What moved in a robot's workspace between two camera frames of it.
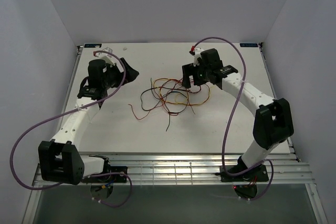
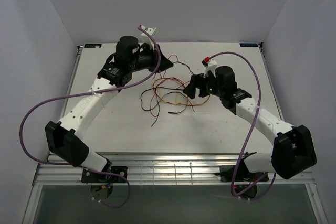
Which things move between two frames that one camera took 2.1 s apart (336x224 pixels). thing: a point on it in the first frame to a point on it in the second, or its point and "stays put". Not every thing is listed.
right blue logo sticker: x=248 y=44 stays put
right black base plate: x=259 y=174 stays put
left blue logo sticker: x=92 y=45 stays put
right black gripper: x=187 y=70 to x=196 y=82
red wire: x=162 y=100 to x=181 y=62
